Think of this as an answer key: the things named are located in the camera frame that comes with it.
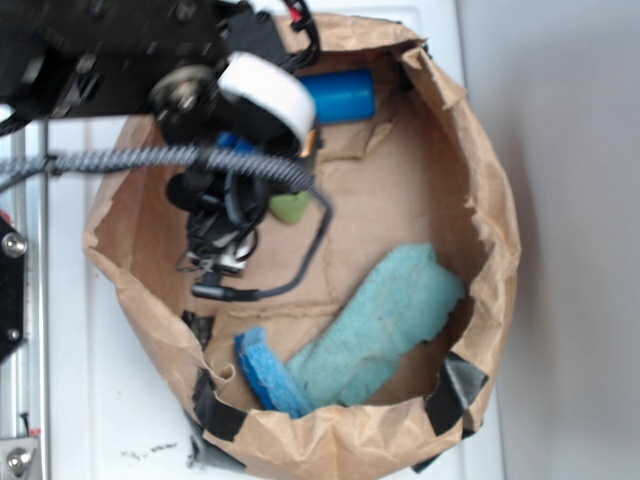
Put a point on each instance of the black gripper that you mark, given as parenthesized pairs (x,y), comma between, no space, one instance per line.
(76,59)

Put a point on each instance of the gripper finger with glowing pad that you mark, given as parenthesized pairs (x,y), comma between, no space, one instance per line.
(251,78)

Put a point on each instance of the green plush animal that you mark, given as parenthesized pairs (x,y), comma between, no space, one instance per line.
(290,208)

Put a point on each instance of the blue cylindrical bottle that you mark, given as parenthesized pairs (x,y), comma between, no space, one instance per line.
(345,96)

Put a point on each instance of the brown paper bag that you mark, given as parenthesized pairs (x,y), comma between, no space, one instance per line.
(423,170)

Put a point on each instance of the teal towel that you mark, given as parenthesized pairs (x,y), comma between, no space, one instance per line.
(405,300)

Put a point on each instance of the blue sponge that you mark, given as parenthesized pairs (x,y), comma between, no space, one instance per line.
(267,375)

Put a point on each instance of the aluminium frame rail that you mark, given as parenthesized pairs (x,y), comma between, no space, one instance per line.
(25,426)

